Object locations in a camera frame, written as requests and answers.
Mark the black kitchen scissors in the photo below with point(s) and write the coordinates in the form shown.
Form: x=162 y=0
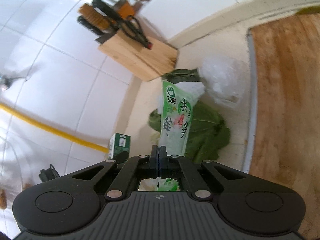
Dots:
x=132 y=28

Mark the green white snack wrapper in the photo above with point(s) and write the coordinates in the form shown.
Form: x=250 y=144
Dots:
x=176 y=113

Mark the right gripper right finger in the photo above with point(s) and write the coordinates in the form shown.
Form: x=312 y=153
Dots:
x=163 y=158

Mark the yellow gas pipe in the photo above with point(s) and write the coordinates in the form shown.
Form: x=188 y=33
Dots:
x=53 y=130

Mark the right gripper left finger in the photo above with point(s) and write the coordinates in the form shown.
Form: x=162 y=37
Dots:
x=153 y=159

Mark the small green white carton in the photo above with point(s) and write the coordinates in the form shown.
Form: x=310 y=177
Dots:
x=119 y=147

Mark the black power adapter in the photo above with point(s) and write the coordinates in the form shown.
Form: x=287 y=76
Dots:
x=48 y=174

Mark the wooden cutting board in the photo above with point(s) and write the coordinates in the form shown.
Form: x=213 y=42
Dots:
x=286 y=148

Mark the wooden knife block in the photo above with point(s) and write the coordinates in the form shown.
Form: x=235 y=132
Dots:
x=146 y=64

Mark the wooden handled cleaver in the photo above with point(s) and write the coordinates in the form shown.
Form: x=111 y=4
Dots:
x=93 y=20

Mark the clear plastic bag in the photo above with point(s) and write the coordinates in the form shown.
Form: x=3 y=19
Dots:
x=224 y=79

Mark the black handled knife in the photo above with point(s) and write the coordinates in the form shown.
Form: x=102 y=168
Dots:
x=106 y=9

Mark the dark green vegetable leaf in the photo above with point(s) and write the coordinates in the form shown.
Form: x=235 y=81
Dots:
x=209 y=133

